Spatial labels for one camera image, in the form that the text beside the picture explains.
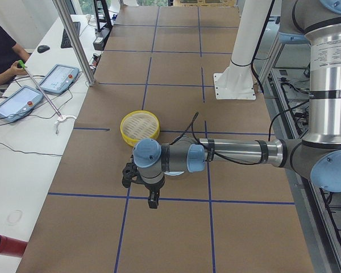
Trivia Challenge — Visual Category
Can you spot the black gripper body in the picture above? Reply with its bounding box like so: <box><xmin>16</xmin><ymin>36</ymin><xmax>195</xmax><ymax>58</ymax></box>
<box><xmin>144</xmin><ymin>178</ymin><xmax>165</xmax><ymax>192</ymax></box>

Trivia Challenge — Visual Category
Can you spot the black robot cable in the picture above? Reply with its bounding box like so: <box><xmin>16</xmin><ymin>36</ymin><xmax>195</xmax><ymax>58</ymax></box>
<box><xmin>170</xmin><ymin>112</ymin><xmax>275</xmax><ymax>166</ymax></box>

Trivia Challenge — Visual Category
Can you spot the black power adapter box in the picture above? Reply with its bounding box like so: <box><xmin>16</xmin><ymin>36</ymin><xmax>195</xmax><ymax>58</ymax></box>
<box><xmin>93</xmin><ymin>28</ymin><xmax>110</xmax><ymax>51</ymax></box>

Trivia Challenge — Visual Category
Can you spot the aluminium frame post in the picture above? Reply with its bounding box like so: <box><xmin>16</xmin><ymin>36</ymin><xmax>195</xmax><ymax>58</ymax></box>
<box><xmin>52</xmin><ymin>0</ymin><xmax>95</xmax><ymax>86</ymax></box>

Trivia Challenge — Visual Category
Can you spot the front teach pendant tablet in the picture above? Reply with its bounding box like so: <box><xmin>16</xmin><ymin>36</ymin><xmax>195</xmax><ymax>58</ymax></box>
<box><xmin>0</xmin><ymin>85</ymin><xmax>44</xmax><ymax>122</ymax></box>

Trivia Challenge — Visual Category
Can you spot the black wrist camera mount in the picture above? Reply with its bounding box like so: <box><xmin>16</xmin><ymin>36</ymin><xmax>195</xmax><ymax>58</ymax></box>
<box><xmin>122</xmin><ymin>162</ymin><xmax>144</xmax><ymax>188</ymax></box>

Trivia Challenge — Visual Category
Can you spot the red cylinder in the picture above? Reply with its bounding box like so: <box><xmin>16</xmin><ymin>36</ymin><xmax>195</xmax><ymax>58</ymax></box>
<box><xmin>0</xmin><ymin>235</ymin><xmax>27</xmax><ymax>258</ymax></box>

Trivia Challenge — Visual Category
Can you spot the seated person black shirt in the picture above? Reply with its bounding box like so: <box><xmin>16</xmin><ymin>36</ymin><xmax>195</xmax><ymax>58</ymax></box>
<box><xmin>0</xmin><ymin>26</ymin><xmax>30</xmax><ymax>86</ymax></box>

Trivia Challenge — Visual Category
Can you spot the yellow round steamer basket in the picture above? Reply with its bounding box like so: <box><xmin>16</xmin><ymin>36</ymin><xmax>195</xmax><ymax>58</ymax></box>
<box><xmin>120</xmin><ymin>110</ymin><xmax>160</xmax><ymax>147</ymax></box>

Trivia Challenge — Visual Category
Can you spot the black computer mouse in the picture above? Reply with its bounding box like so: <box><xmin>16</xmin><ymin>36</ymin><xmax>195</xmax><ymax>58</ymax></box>
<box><xmin>37</xmin><ymin>45</ymin><xmax>51</xmax><ymax>53</ymax></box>

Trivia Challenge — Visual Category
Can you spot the black keyboard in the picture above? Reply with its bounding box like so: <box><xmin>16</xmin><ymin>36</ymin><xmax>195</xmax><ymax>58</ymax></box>
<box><xmin>60</xmin><ymin>21</ymin><xmax>81</xmax><ymax>49</ymax></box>

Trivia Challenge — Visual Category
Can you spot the metal reacher grabber stick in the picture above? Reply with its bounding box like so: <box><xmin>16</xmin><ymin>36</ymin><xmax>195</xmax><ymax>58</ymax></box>
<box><xmin>18</xmin><ymin>60</ymin><xmax>77</xmax><ymax>135</ymax></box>

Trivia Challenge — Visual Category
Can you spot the rear teach pendant tablet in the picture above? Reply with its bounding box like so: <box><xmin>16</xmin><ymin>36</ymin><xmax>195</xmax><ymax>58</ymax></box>
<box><xmin>39</xmin><ymin>64</ymin><xmax>80</xmax><ymax>94</ymax></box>

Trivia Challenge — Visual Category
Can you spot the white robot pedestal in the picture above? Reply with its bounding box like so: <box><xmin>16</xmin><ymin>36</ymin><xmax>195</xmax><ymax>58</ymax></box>
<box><xmin>214</xmin><ymin>0</ymin><xmax>274</xmax><ymax>100</ymax></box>

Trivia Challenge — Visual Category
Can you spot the aluminium side rail frame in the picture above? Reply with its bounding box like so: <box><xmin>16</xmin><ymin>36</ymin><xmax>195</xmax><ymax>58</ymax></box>
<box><xmin>260</xmin><ymin>38</ymin><xmax>341</xmax><ymax>272</ymax></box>

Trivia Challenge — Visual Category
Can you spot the light blue plate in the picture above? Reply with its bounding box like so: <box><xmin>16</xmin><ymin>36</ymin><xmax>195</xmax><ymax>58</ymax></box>
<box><xmin>164</xmin><ymin>171</ymin><xmax>184</xmax><ymax>176</ymax></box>

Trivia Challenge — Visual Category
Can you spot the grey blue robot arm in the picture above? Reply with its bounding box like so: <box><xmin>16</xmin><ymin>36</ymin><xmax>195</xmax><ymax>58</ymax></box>
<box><xmin>122</xmin><ymin>1</ymin><xmax>341</xmax><ymax>209</ymax></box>

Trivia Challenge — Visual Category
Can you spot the teach pendant tablet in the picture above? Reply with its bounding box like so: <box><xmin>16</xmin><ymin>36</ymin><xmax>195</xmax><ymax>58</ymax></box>
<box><xmin>39</xmin><ymin>64</ymin><xmax>80</xmax><ymax>94</ymax></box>
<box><xmin>0</xmin><ymin>85</ymin><xmax>44</xmax><ymax>122</ymax></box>

